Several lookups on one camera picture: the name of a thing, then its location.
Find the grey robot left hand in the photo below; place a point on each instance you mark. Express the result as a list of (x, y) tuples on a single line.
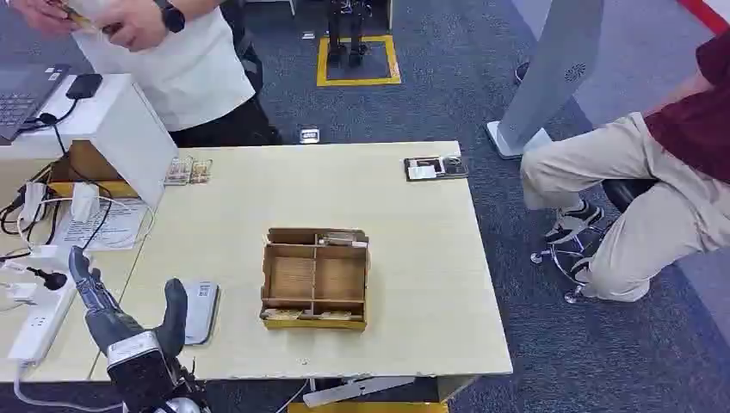
[(111, 325)]

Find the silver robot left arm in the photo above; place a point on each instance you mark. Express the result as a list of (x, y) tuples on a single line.
[(139, 373)]

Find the white power strip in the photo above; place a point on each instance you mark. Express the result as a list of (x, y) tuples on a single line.
[(40, 328)]

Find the black plug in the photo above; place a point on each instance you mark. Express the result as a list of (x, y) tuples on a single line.
[(52, 279)]

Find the white flat card reader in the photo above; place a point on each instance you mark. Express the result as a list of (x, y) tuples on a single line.
[(201, 310)]

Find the printed paper sheet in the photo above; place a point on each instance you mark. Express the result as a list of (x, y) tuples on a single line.
[(117, 225)]

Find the white charger block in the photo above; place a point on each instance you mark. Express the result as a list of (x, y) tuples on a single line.
[(84, 201), (32, 202)]

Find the yellow brown cardboard box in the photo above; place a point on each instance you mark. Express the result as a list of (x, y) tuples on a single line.
[(85, 168)]

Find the printed card on desk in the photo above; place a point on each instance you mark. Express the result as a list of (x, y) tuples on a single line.
[(201, 171), (179, 171)]

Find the gold printed card stack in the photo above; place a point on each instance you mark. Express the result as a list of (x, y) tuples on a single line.
[(335, 315), (282, 314)]

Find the white desk riser shelf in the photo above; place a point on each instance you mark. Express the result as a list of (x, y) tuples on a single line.
[(134, 131)]

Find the wooden compartment card box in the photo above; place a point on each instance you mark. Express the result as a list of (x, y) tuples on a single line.
[(313, 279)]

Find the black power adapter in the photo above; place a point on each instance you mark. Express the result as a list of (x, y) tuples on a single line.
[(84, 85)]

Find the grey laptop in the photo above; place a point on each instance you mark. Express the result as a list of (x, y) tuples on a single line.
[(25, 97)]

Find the card stack with white edge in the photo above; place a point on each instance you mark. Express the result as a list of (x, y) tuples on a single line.
[(342, 239)]

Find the standing person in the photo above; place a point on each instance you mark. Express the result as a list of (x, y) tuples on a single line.
[(188, 74)]

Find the yellow bar under desk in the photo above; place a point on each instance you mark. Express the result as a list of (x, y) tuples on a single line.
[(365, 408)]

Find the silver floor socket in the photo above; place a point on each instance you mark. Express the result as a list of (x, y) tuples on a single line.
[(309, 135)]

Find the black wristwatch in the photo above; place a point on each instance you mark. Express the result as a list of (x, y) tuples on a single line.
[(171, 16)]

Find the black desk socket panel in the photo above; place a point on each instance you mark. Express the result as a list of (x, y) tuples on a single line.
[(436, 167)]

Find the black robot legs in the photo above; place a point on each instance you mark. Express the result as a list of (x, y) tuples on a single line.
[(348, 34)]

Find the white floor stand column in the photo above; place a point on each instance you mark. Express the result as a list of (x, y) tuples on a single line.
[(556, 74)]

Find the black swivel stool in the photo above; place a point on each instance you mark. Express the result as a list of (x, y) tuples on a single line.
[(624, 191)]

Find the seated person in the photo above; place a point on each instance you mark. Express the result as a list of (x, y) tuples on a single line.
[(656, 188)]

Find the white under-desk bracket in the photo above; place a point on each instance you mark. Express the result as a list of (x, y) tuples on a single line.
[(356, 390)]

